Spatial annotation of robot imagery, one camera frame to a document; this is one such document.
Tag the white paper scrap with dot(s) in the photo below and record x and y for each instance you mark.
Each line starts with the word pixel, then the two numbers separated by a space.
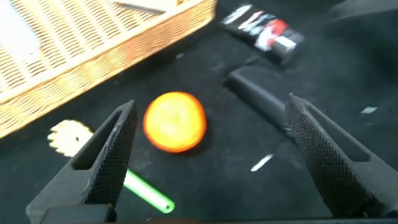
pixel 368 110
pixel 261 162

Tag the black cleanser tube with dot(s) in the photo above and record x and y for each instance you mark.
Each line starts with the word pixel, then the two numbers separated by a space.
pixel 264 31

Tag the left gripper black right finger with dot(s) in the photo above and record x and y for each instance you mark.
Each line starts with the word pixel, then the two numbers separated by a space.
pixel 335 168

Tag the orange fruit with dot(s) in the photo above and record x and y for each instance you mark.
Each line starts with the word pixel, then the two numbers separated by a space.
pixel 174 122

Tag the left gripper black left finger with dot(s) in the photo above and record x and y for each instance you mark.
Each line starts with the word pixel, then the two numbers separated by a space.
pixel 102 161

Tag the black glasses case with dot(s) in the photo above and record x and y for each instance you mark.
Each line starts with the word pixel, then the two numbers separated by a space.
pixel 258 90

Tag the black table cloth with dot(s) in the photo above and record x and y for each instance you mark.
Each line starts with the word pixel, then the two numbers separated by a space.
pixel 217 186

